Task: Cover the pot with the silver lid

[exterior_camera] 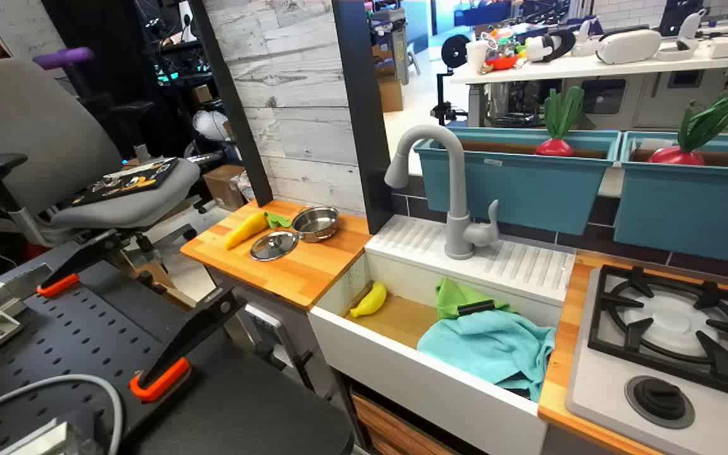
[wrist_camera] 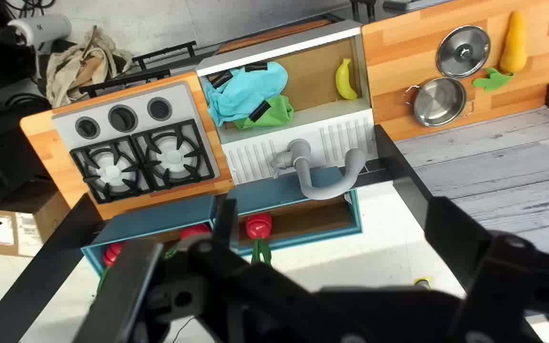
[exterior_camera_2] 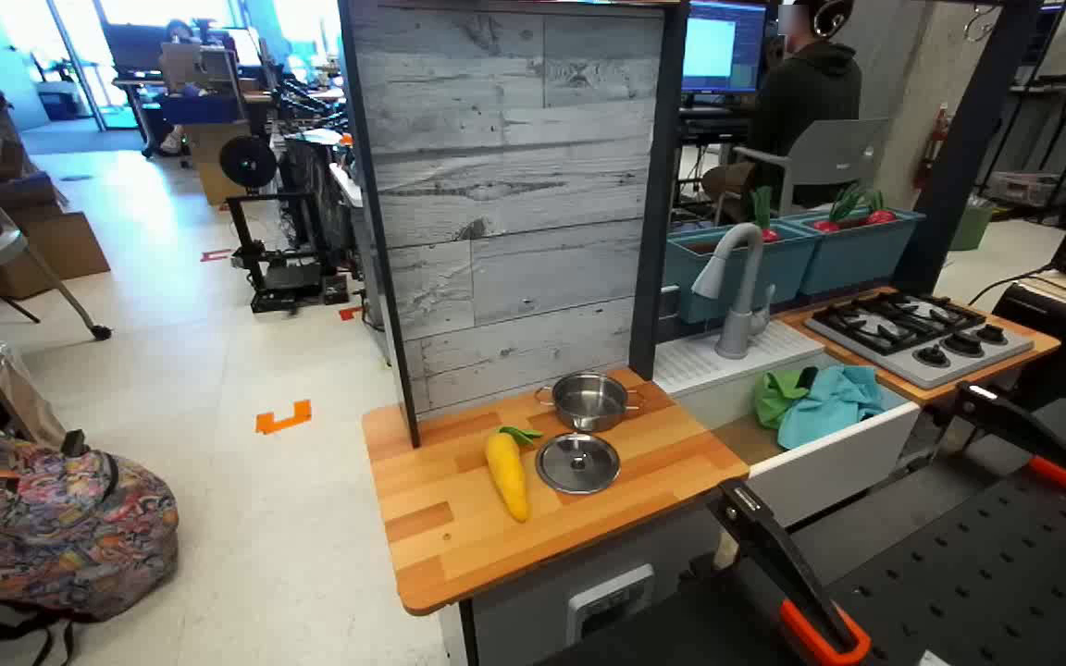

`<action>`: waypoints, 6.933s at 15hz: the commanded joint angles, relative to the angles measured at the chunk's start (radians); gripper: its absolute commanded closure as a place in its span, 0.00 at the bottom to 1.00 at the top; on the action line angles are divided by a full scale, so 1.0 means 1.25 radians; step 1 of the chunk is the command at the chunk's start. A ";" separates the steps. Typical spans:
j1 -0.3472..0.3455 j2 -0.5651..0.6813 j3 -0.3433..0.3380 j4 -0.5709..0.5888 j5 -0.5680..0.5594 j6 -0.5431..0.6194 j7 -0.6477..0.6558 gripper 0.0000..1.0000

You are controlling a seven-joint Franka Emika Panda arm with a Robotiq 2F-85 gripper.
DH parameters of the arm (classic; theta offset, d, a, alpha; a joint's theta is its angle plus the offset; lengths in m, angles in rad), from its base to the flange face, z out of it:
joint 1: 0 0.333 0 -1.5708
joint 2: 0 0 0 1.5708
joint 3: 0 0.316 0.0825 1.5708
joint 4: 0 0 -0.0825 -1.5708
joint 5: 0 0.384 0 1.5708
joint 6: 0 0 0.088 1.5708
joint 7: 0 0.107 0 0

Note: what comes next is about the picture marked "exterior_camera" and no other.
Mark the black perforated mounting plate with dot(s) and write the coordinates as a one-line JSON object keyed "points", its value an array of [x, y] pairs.
{"points": [[72, 360]]}

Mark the grey office chair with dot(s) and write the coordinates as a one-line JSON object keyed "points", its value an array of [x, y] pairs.
{"points": [[52, 151]]}

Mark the white background table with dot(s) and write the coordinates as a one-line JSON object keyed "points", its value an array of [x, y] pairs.
{"points": [[704, 56]]}

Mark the toy radish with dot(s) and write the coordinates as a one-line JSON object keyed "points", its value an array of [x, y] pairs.
{"points": [[561, 111], [696, 131]]}

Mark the left teal planter box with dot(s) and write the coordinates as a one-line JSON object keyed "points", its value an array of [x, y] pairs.
{"points": [[533, 191]]}

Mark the black orange clamp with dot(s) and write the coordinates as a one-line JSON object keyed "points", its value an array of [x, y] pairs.
{"points": [[68, 272], [173, 362]]}

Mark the small silver pot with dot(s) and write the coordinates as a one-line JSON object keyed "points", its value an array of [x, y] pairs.
{"points": [[316, 224]]}

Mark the white toy sink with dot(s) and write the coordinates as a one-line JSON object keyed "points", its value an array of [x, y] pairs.
{"points": [[379, 351]]}

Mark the left toy radish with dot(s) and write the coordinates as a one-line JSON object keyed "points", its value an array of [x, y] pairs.
{"points": [[561, 111]]}

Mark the toy gas stove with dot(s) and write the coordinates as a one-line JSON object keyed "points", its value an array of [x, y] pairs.
{"points": [[652, 360]]}

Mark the grey toy faucet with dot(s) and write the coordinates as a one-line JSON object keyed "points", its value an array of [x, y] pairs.
{"points": [[460, 233]]}

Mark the yellow toy banana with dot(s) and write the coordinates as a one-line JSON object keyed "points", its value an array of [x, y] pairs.
{"points": [[369, 301]]}

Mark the green cloth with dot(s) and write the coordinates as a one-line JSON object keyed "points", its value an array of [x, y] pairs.
{"points": [[454, 300]]}

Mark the right teal planter box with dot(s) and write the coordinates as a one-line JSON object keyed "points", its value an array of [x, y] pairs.
{"points": [[677, 209]]}

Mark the teal planter box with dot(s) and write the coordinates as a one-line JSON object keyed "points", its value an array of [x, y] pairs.
{"points": [[533, 191], [677, 209]]}

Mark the teal cloth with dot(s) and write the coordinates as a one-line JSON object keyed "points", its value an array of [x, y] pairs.
{"points": [[495, 348]]}

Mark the right toy radish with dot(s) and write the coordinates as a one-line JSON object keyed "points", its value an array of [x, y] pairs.
{"points": [[696, 131]]}

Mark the near black orange clamp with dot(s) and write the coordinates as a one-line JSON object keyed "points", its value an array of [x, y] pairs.
{"points": [[173, 362]]}

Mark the far black orange clamp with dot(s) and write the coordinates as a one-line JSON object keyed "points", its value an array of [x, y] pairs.
{"points": [[68, 272]]}

